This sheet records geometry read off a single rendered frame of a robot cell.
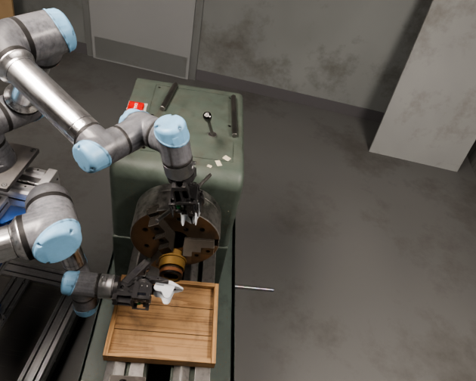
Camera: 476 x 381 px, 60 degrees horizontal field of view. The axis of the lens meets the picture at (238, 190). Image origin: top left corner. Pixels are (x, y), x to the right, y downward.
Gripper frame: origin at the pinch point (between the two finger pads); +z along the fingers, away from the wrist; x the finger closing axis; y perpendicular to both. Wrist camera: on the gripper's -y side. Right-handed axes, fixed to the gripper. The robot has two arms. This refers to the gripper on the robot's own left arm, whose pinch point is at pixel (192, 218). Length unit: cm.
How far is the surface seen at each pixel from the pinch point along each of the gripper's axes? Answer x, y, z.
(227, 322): 4, -10, 82
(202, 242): -0.2, -9.4, 23.4
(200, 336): -2.2, 14.0, 45.4
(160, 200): -12.9, -15.5, 8.1
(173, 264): -8.8, 1.4, 20.4
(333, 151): 93, -216, 159
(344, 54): 108, -286, 98
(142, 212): -19.1, -12.8, 10.7
